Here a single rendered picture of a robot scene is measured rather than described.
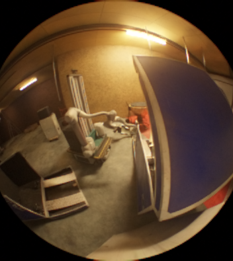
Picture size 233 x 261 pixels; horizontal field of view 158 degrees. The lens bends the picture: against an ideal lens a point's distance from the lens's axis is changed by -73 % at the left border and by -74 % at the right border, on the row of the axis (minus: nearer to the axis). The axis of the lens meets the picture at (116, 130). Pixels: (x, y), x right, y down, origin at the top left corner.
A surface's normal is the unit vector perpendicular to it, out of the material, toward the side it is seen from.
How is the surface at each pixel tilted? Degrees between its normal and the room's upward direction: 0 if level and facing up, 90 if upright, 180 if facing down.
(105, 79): 90
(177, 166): 38
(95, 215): 0
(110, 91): 90
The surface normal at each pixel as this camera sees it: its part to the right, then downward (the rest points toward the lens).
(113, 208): -0.11, -0.86
